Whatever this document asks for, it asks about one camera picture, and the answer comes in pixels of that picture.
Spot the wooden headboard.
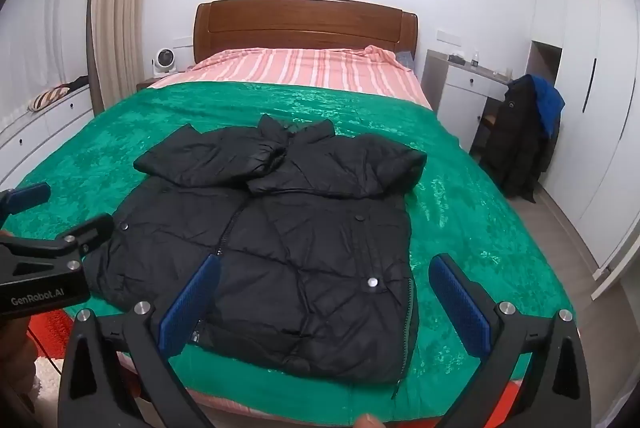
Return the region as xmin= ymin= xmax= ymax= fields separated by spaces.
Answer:
xmin=193 ymin=0 xmax=421 ymax=64

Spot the white desk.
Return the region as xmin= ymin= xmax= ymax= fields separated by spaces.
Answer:
xmin=421 ymin=49 xmax=516 ymax=149

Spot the black puffer jacket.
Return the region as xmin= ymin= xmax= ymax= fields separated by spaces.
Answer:
xmin=82 ymin=114 xmax=428 ymax=401

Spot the white sheer curtain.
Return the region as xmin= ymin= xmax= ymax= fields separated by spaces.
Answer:
xmin=0 ymin=0 xmax=76 ymax=119

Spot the beige curtain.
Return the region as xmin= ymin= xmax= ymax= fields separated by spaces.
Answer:
xmin=87 ymin=0 xmax=151 ymax=116

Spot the black coat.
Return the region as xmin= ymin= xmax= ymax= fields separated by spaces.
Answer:
xmin=482 ymin=75 xmax=561 ymax=199

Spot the red cloth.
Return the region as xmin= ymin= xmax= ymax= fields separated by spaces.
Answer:
xmin=27 ymin=308 xmax=523 ymax=428

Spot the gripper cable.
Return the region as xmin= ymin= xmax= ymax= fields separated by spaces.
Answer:
xmin=26 ymin=325 xmax=63 ymax=376

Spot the pink striped bed sheet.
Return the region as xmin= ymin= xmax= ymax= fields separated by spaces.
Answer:
xmin=147 ymin=44 xmax=433 ymax=111

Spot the green patterned blanket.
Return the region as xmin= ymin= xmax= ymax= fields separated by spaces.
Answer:
xmin=0 ymin=80 xmax=576 ymax=414

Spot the small white fan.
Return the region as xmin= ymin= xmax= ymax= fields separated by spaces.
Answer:
xmin=151 ymin=48 xmax=174 ymax=76

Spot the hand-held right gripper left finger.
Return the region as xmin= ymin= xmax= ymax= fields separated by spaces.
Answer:
xmin=57 ymin=253 xmax=223 ymax=428

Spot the white fleece garment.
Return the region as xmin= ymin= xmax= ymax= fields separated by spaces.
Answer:
xmin=30 ymin=355 xmax=68 ymax=428

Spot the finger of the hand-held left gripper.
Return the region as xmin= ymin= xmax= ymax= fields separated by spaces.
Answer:
xmin=0 ymin=214 xmax=116 ymax=279
xmin=0 ymin=182 xmax=52 ymax=229

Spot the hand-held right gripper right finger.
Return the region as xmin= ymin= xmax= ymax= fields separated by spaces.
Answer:
xmin=429 ymin=253 xmax=593 ymax=428

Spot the striped cushion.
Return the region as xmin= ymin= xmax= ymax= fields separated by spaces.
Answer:
xmin=27 ymin=86 xmax=71 ymax=112

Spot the white window seat cabinet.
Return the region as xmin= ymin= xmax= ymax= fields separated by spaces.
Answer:
xmin=0 ymin=82 xmax=96 ymax=189

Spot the white wardrobe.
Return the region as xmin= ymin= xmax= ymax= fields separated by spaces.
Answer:
xmin=530 ymin=0 xmax=640 ymax=279

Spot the blue garment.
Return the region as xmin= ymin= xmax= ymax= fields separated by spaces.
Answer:
xmin=530 ymin=74 xmax=566 ymax=139

